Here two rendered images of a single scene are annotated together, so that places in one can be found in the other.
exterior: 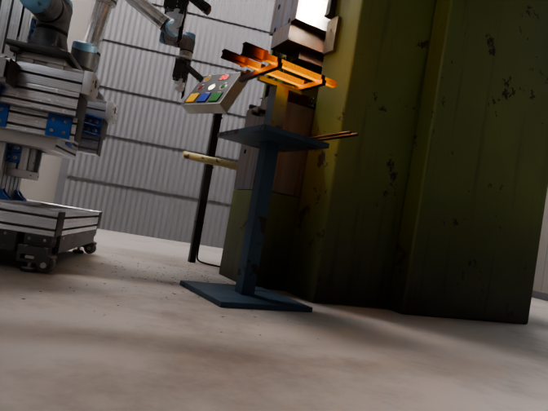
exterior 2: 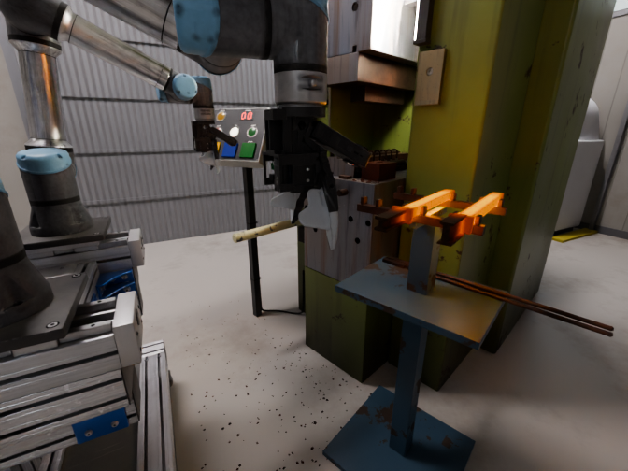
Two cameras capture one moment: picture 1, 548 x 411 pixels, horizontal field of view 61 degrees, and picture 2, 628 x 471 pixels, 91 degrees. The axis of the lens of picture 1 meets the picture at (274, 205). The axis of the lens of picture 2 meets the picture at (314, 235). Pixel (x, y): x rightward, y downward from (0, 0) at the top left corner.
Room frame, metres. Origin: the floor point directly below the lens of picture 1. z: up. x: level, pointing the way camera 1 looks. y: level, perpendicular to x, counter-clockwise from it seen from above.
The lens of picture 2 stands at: (1.22, 0.59, 1.11)
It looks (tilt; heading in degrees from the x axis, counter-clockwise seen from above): 19 degrees down; 343
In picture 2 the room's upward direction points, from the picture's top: straight up
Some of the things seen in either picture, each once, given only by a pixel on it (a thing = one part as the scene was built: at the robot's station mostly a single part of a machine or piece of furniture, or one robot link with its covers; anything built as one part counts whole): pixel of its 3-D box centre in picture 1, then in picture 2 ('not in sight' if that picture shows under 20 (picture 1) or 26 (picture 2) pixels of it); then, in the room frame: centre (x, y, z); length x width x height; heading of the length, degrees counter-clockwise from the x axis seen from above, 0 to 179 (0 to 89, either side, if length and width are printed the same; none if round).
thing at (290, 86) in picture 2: not in sight; (301, 92); (1.69, 0.47, 1.15); 0.08 x 0.08 x 0.05
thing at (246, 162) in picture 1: (300, 158); (373, 218); (2.52, -0.10, 0.69); 0.56 x 0.38 x 0.45; 117
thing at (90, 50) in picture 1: (83, 55); (48, 173); (2.30, 1.06, 0.98); 0.13 x 0.12 x 0.14; 18
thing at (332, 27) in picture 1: (331, 36); (430, 78); (2.24, -0.14, 1.27); 0.09 x 0.02 x 0.17; 27
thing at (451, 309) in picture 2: (270, 139); (420, 291); (1.90, 0.06, 0.65); 0.40 x 0.30 x 0.02; 32
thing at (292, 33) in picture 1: (312, 48); (370, 76); (2.56, -0.07, 1.32); 0.42 x 0.20 x 0.10; 117
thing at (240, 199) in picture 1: (286, 241); (367, 301); (2.52, -0.10, 0.23); 0.56 x 0.38 x 0.47; 117
